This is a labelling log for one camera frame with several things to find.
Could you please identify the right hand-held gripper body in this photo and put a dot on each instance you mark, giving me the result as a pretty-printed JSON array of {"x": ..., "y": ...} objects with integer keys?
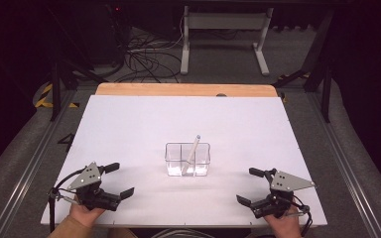
[{"x": 287, "y": 183}]

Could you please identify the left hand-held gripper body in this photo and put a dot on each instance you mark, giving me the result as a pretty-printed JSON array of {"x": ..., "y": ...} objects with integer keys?
[{"x": 87, "y": 180}]

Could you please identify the clear plastic divided container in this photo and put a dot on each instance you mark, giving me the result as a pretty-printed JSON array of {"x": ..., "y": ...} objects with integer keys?
[{"x": 187, "y": 162}]

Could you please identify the white pen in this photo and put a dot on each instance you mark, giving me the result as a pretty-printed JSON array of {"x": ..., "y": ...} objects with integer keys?
[{"x": 191, "y": 153}]

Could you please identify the person's left hand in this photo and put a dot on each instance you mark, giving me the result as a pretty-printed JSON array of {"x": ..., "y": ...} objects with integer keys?
[{"x": 86, "y": 216}]

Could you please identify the person's right hand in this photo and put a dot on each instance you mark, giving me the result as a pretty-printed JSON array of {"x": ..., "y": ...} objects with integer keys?
[{"x": 284, "y": 226}]

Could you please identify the white board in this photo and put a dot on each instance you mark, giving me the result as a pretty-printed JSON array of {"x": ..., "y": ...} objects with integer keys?
[{"x": 145, "y": 125}]

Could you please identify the yellow black hazard tape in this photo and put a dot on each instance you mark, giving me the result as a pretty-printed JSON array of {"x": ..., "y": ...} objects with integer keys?
[{"x": 44, "y": 95}]

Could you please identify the black metal stand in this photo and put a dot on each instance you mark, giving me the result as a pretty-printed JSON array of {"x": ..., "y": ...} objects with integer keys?
[
  {"x": 57, "y": 86},
  {"x": 320, "y": 66}
]

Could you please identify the wooden table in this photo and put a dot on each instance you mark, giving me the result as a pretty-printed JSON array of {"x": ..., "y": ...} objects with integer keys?
[{"x": 185, "y": 89}]

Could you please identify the aluminium floor rail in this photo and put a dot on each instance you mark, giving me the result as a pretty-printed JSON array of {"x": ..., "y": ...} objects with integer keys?
[
  {"x": 29, "y": 165},
  {"x": 344, "y": 165}
]

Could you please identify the white metal desk frame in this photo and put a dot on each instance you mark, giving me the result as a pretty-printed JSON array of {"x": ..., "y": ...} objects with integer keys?
[{"x": 225, "y": 21}]

